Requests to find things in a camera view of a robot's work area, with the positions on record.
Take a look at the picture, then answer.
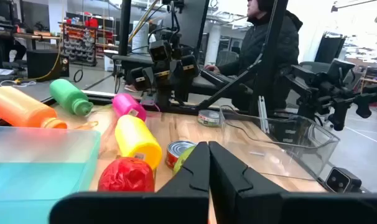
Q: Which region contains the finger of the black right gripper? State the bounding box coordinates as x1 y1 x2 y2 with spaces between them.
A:
165 55 201 108
128 67 166 108

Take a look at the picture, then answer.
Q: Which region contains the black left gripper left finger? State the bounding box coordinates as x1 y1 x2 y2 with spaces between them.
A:
49 141 210 224

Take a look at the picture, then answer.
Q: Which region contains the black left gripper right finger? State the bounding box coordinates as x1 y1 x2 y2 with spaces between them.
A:
208 141 377 224

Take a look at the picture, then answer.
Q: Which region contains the pink plastic bottle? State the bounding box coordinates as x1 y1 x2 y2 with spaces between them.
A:
112 93 147 122

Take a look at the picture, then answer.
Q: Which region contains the green pear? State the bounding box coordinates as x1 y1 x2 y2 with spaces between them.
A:
172 145 197 175

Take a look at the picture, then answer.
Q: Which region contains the yellow plastic bottle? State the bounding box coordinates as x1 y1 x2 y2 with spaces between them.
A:
114 114 163 170

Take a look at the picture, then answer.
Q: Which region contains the red apple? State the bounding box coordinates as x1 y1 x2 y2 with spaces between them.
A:
97 156 156 192

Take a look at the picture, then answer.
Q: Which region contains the green plastic bottle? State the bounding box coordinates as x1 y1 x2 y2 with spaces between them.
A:
49 78 94 117

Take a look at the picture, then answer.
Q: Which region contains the orange plastic bottle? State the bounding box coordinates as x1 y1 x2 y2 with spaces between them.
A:
0 86 68 130

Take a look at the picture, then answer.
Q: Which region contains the person's hand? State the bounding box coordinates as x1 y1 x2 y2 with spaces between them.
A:
203 63 221 73

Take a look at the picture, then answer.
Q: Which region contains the black monitor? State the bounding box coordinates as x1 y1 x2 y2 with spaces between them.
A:
163 0 210 50

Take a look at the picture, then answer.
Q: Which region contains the black keyboard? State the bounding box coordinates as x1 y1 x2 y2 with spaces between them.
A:
200 68 235 90

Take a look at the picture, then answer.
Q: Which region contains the grey office chair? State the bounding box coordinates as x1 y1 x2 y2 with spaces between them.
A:
215 49 240 67

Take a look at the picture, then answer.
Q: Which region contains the tin can with white label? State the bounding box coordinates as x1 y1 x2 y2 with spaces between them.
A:
197 109 221 128

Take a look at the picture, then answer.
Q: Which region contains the tin can with red label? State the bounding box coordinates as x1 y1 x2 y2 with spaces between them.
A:
165 140 198 169

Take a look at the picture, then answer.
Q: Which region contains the person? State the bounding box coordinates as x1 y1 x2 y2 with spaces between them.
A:
203 0 304 110

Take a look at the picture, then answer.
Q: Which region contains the parts bin rack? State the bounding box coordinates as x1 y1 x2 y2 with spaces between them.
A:
61 22 98 67

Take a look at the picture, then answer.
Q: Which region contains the clear plastic bin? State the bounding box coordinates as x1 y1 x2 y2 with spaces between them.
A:
218 105 341 182

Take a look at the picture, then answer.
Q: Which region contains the black speaker box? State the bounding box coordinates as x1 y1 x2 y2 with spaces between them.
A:
26 49 70 82

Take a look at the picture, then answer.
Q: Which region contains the teal translucent tray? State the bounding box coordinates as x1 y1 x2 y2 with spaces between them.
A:
0 126 101 224

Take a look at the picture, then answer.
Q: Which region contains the light purple bracket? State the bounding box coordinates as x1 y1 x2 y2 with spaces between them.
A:
141 99 161 112

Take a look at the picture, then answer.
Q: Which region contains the black depth camera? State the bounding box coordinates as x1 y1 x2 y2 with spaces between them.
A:
325 167 363 193

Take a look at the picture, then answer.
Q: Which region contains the white cable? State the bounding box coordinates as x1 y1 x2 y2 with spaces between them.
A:
0 80 37 88

